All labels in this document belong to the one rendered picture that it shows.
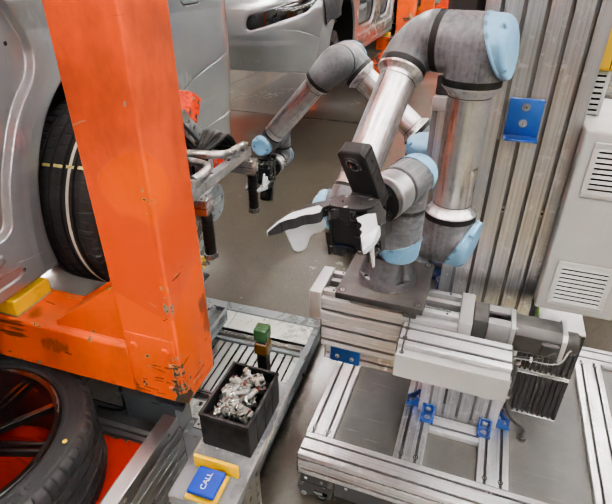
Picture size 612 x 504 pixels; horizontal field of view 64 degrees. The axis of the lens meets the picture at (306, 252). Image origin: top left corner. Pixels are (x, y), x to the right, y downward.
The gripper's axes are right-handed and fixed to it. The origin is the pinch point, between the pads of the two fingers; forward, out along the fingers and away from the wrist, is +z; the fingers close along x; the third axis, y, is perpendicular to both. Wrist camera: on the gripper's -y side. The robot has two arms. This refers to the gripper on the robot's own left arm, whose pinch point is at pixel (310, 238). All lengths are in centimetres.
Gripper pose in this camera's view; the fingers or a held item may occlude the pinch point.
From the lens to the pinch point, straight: 63.3
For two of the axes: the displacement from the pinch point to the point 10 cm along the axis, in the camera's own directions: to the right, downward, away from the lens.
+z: -5.7, 4.2, -7.1
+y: 1.1, 8.9, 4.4
